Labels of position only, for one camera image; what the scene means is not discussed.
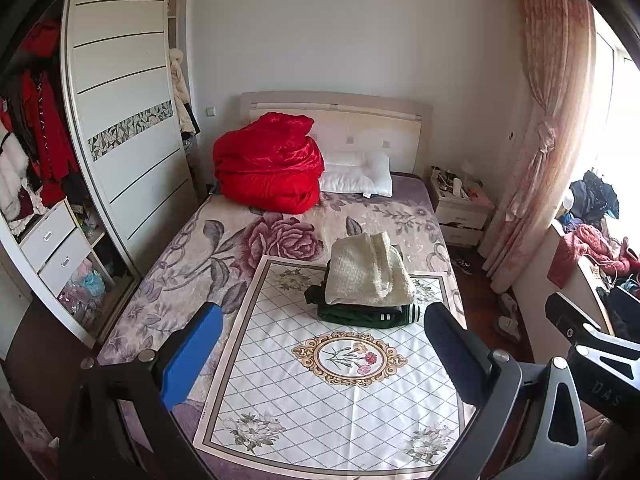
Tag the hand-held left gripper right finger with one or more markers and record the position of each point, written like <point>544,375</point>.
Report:
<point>450,355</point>

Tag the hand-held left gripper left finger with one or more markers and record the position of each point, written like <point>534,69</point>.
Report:
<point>192,355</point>

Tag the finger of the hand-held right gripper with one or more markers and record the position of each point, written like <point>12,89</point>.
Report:
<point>565,312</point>
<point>590,385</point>

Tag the cream fleece garment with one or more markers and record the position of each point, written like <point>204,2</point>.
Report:
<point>367,275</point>

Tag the dark clothes pile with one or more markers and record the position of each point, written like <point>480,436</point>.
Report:
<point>592,195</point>

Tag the white slippers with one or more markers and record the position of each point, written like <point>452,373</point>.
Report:
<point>509,317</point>

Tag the pink knit garment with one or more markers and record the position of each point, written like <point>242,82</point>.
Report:
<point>580,245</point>

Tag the black shoe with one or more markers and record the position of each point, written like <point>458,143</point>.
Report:
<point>464,265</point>

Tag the green garment with white stripes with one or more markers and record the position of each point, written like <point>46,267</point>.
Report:
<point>365,316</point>

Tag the white diamond-patterned mat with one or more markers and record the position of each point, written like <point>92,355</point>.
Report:
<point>300,400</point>

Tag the bag of colourful items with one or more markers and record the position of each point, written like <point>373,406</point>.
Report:
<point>82,290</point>

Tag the black garment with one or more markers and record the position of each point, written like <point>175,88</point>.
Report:
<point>315,295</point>

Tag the white nightstand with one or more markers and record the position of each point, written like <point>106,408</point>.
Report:
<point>462,215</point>

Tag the floral bed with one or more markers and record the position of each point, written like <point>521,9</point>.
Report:
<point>280,235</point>

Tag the white wardrobe drawer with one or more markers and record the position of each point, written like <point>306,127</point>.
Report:
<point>65,262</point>
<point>47,232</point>

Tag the nightstand clutter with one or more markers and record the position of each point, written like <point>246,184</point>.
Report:
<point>457,182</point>

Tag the white pillow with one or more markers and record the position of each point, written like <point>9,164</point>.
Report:
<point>360,175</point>

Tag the pink patterned curtain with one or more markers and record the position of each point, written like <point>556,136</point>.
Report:
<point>550,110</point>

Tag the red quilt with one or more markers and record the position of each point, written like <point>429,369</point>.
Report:
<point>270,165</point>

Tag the beige bed headboard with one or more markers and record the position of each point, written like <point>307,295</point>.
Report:
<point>375,120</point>

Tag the red hanging coat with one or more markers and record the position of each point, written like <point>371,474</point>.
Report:
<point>50,145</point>

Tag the white wardrobe sliding door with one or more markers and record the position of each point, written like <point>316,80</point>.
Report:
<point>125,110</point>

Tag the white fur garment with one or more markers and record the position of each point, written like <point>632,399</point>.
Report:
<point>10,175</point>

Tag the cream hanging coat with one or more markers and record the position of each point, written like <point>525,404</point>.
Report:
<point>181,95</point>

